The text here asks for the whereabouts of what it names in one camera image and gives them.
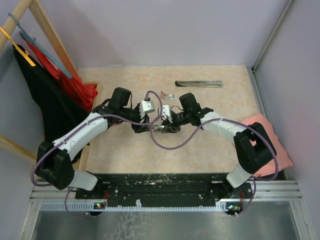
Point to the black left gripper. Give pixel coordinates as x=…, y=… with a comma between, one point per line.
x=140, y=128

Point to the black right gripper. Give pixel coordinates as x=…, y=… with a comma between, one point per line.
x=170, y=127

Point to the large black chrome stapler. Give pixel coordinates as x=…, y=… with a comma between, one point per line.
x=200, y=84

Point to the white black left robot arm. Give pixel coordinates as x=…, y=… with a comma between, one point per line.
x=54, y=162

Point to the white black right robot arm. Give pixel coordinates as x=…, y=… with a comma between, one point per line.
x=253, y=146

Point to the red hanging garment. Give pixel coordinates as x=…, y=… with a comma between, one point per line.
x=83, y=94

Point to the black hanging garment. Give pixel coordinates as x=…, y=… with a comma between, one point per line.
x=60, y=113

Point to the yellow clothes hanger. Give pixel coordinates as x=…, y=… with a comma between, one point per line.
x=23, y=53

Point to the teal clothes hanger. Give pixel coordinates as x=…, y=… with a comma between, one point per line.
x=37, y=47

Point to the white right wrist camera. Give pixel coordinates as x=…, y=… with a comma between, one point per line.
x=166, y=113

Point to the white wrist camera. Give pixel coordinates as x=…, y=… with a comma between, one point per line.
x=146, y=107
x=166, y=113

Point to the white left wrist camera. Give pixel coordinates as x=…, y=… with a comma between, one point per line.
x=146, y=107

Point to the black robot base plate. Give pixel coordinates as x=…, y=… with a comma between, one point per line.
x=164, y=190

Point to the aluminium rail frame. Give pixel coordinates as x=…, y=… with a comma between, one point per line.
x=275, y=211

